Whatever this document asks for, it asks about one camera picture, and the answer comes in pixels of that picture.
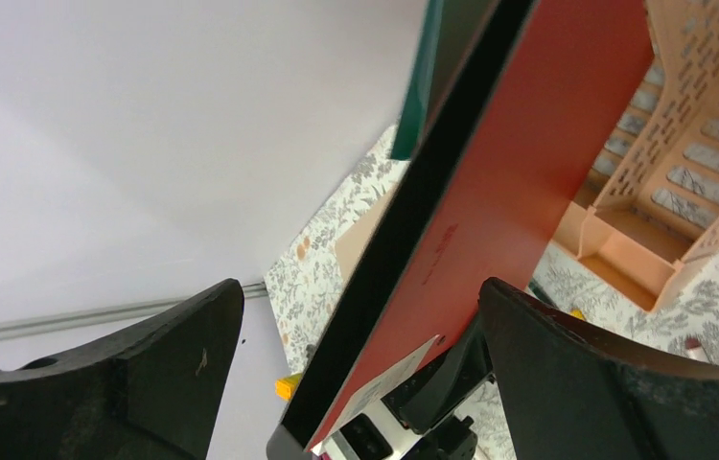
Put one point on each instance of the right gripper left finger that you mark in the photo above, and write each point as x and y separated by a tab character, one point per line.
149	391

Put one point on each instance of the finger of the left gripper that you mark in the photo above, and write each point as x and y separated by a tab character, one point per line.
432	394

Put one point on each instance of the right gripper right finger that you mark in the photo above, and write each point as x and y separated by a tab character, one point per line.
572	390

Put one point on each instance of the beige notebook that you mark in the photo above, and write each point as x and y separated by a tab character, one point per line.
350	247

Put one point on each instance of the peach file organizer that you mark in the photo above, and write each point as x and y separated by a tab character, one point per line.
646	219

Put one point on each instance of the red notebook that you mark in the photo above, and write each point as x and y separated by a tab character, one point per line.
530	90

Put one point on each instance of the teal folder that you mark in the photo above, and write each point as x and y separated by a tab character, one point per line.
450	29

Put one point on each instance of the yellow block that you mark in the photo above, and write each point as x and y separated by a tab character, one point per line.
286	386

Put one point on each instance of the dark red tip pen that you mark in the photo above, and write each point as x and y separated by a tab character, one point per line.
695	350

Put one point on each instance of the floral table mat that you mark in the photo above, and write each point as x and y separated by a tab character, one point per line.
305	283

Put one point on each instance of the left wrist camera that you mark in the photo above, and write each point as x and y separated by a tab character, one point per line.
371	435

